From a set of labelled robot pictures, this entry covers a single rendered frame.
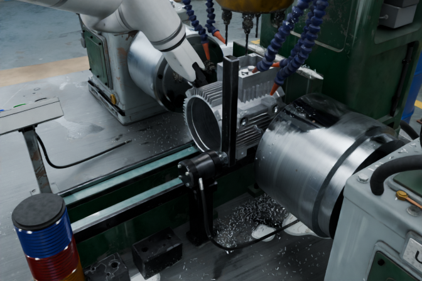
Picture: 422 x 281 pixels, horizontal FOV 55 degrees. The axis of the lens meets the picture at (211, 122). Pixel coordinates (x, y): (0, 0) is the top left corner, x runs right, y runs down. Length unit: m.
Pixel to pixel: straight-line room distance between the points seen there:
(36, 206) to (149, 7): 0.47
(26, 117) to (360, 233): 0.76
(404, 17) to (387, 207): 0.64
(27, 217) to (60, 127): 0.98
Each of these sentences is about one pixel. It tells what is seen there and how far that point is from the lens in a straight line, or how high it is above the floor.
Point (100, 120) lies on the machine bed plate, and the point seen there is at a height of 0.80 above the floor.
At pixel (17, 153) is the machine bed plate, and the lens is 1.41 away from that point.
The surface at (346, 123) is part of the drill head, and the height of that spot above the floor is 1.16.
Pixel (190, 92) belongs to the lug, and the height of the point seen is 1.09.
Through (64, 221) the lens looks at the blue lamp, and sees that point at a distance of 0.52.
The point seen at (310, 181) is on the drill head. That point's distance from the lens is 0.74.
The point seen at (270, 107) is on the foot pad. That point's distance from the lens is 0.99.
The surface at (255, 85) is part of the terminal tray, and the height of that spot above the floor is 1.11.
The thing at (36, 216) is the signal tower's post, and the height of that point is 1.22.
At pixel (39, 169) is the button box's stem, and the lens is 1.14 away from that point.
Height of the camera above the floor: 1.56
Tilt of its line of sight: 32 degrees down
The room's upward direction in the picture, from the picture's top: straight up
